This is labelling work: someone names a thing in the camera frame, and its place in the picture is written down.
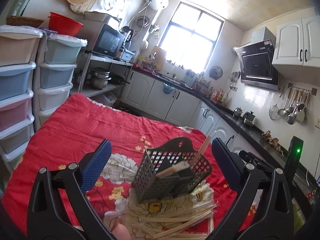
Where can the hanging metal strainer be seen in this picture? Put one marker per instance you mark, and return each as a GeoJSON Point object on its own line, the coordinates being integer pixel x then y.
{"type": "Point", "coordinates": [273, 111]}

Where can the steel kettle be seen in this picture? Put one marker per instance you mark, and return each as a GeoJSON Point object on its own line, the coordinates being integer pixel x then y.
{"type": "Point", "coordinates": [237, 112]}

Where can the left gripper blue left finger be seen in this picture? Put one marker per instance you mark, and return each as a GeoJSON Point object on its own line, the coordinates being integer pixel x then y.
{"type": "Point", "coordinates": [47, 217]}

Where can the operator hand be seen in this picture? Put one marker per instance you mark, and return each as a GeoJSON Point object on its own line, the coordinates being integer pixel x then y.
{"type": "Point", "coordinates": [116, 224]}

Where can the beige cutting board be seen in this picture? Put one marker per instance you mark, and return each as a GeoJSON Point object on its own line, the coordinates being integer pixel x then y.
{"type": "Point", "coordinates": [158, 57]}

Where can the black range hood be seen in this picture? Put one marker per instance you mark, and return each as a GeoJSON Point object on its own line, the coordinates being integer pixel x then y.
{"type": "Point", "coordinates": [256, 67]}

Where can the dark green utensil basket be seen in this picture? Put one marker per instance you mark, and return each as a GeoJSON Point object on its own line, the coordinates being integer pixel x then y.
{"type": "Point", "coordinates": [154, 160]}

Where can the metal shelf rack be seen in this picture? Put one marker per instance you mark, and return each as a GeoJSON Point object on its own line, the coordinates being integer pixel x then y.
{"type": "Point", "coordinates": [119, 75]}

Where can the dark teapot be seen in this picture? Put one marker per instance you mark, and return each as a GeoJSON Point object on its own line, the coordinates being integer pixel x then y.
{"type": "Point", "coordinates": [248, 118]}

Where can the hanging metal ladle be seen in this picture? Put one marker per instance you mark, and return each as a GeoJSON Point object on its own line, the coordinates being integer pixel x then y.
{"type": "Point", "coordinates": [290, 117]}

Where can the white lower cabinets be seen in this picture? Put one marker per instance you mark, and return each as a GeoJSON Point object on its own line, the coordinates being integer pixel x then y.
{"type": "Point", "coordinates": [161, 101]}

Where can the woven brown basket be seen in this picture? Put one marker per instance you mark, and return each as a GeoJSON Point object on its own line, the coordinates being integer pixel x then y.
{"type": "Point", "coordinates": [23, 21]}

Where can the left plastic drawer tower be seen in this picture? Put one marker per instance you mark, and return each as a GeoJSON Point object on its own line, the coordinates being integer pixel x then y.
{"type": "Point", "coordinates": [19, 45]}

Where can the red plastic basin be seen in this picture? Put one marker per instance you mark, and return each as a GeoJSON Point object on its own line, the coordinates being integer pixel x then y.
{"type": "Point", "coordinates": [63, 25]}

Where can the black blender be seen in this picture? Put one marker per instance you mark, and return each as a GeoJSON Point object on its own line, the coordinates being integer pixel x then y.
{"type": "Point", "coordinates": [128, 32]}

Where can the white upper cabinet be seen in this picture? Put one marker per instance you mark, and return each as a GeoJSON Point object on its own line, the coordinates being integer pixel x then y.
{"type": "Point", "coordinates": [297, 43]}

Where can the red floral tablecloth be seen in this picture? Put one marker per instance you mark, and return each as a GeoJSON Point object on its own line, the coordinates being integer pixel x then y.
{"type": "Point", "coordinates": [78, 127]}

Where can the window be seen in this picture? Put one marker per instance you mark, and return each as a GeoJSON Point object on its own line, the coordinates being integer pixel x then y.
{"type": "Point", "coordinates": [190, 37]}

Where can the chopsticks horizontal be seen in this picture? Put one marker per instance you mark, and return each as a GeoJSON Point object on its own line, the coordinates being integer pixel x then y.
{"type": "Point", "coordinates": [184, 215]}

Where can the ginger root on counter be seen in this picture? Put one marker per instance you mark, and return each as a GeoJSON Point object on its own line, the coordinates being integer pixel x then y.
{"type": "Point", "coordinates": [274, 142]}

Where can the plastic drawer tower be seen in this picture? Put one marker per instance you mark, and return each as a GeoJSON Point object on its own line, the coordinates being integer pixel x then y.
{"type": "Point", "coordinates": [19, 45]}
{"type": "Point", "coordinates": [52, 78]}

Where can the chopsticks long diagonal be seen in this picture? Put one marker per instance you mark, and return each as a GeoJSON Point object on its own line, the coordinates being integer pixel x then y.
{"type": "Point", "coordinates": [182, 227]}

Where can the steel pot on shelf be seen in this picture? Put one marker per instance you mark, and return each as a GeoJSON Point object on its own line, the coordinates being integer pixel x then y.
{"type": "Point", "coordinates": [99, 78]}

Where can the right plastic drawer tower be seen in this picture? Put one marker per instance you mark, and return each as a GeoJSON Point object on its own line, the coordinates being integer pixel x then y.
{"type": "Point", "coordinates": [52, 78]}

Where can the black microwave oven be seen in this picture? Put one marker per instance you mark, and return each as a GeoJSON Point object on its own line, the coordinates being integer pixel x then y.
{"type": "Point", "coordinates": [101, 38]}

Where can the small wall fan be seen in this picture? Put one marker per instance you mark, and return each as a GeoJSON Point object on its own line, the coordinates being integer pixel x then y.
{"type": "Point", "coordinates": [215, 72]}

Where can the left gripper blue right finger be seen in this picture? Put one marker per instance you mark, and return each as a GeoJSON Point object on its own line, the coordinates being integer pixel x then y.
{"type": "Point", "coordinates": [263, 206]}

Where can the black electric appliance tower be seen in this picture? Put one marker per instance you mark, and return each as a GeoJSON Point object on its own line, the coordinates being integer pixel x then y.
{"type": "Point", "coordinates": [293, 158]}

